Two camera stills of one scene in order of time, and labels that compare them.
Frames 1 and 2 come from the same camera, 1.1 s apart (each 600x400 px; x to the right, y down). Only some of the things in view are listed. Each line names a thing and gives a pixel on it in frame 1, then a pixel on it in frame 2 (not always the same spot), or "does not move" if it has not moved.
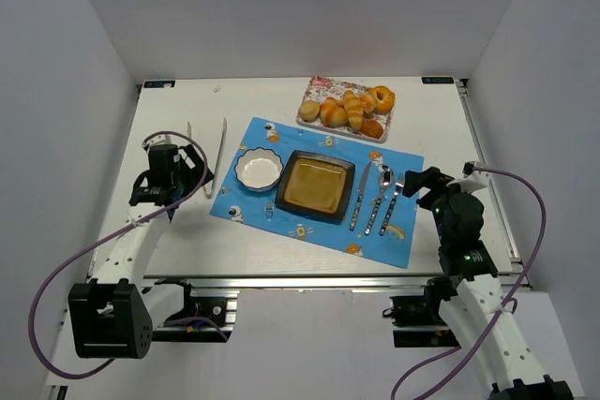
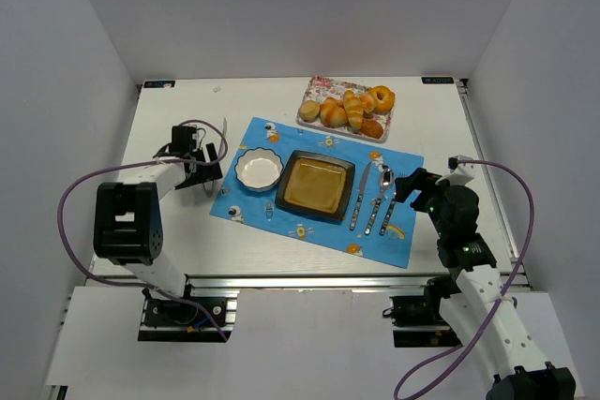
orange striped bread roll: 333,113 does not move
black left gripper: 188,166 to 206,171
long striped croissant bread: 354,110 does not move
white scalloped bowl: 259,170 does not move
